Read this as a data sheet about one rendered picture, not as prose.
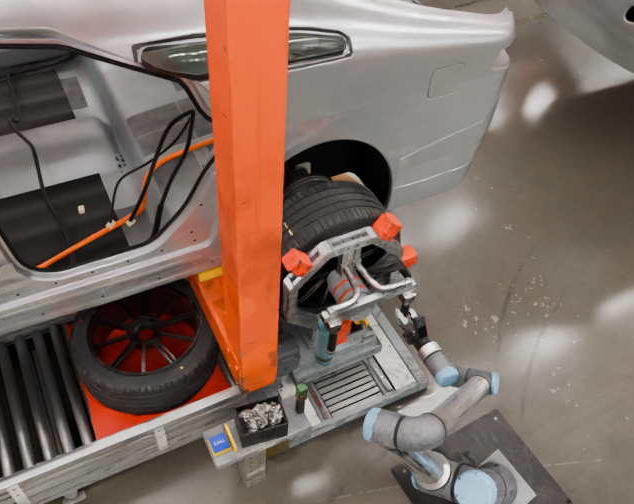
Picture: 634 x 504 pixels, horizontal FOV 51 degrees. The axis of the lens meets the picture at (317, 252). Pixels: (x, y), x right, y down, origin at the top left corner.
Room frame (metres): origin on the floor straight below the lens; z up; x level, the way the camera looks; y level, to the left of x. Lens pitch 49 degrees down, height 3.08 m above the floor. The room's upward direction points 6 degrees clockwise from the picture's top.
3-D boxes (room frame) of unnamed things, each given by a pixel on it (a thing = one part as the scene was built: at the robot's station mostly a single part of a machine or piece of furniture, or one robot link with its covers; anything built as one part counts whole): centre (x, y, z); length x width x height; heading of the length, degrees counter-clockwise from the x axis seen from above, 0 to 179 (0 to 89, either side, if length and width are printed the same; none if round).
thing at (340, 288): (1.71, -0.16, 0.85); 0.21 x 0.14 x 0.14; 31
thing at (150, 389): (1.66, 0.75, 0.39); 0.66 x 0.66 x 0.24
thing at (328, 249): (1.77, -0.12, 0.85); 0.54 x 0.07 x 0.54; 121
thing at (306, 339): (1.91, -0.03, 0.32); 0.40 x 0.30 x 0.28; 121
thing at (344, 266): (1.61, -0.10, 1.03); 0.19 x 0.18 x 0.11; 31
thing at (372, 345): (1.94, -0.08, 0.13); 0.50 x 0.36 x 0.10; 121
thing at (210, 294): (1.76, 0.40, 0.69); 0.52 x 0.17 x 0.35; 31
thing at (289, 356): (1.81, 0.20, 0.26); 0.42 x 0.18 x 0.35; 31
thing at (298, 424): (1.25, 0.18, 0.44); 0.43 x 0.17 x 0.03; 121
